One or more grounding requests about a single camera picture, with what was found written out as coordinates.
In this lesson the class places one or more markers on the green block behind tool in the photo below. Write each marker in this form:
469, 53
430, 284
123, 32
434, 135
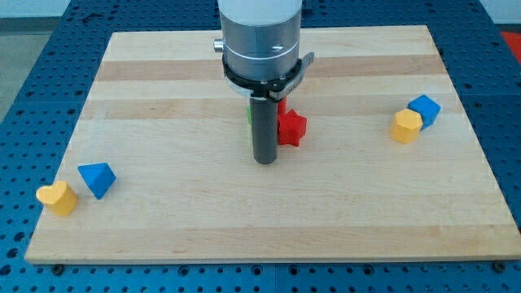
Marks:
249, 116

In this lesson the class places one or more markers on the blue triangle block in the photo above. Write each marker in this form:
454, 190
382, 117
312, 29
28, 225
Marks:
98, 178

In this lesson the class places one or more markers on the yellow hexagon block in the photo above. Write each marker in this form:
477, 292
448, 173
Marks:
406, 126

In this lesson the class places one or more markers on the red star block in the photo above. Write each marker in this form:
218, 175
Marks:
291, 128

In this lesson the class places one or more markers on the yellow heart block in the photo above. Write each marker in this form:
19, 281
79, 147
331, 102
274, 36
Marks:
59, 198

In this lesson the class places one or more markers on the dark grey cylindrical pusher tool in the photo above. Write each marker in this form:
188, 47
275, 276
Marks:
264, 130

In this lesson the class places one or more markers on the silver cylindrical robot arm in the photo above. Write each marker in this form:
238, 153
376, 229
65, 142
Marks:
261, 47

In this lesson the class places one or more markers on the blue cube block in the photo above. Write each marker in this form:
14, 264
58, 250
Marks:
427, 108

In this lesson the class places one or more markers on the light wooden board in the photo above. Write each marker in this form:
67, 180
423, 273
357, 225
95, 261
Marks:
188, 190

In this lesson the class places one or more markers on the red block behind tool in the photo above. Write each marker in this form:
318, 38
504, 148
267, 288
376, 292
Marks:
282, 106

